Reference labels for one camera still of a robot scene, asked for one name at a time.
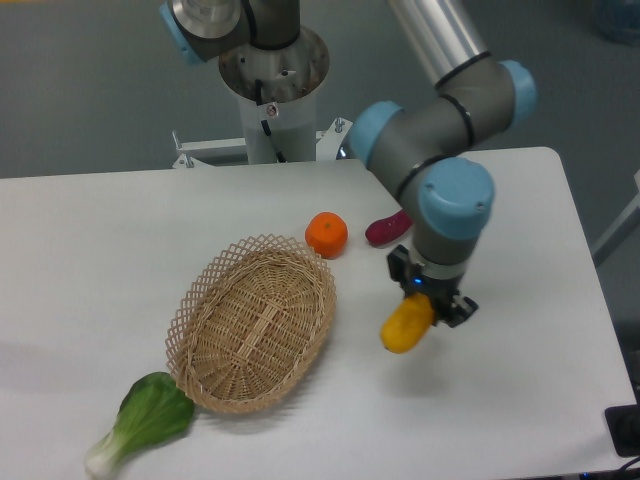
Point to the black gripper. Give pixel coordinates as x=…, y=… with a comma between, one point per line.
x=440, y=283

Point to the orange tangerine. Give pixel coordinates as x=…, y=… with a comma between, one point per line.
x=327, y=234

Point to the white metal base frame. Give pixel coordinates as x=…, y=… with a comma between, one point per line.
x=330, y=145

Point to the woven wicker basket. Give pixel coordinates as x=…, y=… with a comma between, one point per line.
x=251, y=325

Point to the purple sweet potato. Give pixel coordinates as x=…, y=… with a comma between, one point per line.
x=389, y=229

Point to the green bok choy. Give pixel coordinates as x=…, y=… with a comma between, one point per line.
x=154, y=411

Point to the yellow mango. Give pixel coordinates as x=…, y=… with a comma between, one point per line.
x=408, y=324

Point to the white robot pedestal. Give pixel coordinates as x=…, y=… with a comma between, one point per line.
x=276, y=93

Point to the black device at edge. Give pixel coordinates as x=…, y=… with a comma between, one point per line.
x=623, y=425

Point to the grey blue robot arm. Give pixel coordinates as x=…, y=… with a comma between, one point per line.
x=418, y=157

